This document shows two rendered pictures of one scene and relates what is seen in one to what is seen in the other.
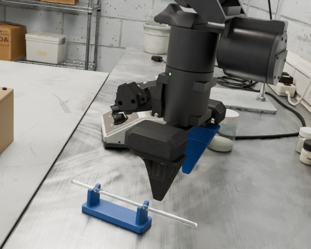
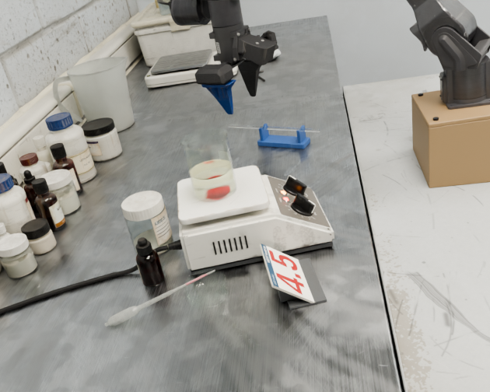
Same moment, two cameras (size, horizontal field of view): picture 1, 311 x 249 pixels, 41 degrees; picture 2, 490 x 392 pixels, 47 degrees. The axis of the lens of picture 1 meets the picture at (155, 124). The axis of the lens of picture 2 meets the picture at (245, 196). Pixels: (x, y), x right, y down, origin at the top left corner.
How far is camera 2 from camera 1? 1.52 m
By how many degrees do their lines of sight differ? 131
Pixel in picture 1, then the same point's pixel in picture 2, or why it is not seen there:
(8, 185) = (379, 145)
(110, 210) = (287, 138)
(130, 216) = (272, 138)
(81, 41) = not seen: outside the picture
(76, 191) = (320, 153)
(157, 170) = (253, 73)
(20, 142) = (418, 188)
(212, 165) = not seen: hidden behind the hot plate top
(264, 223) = (170, 163)
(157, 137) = not seen: hidden behind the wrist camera
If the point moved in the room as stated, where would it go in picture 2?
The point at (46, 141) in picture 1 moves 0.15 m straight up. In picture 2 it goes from (390, 197) to (386, 103)
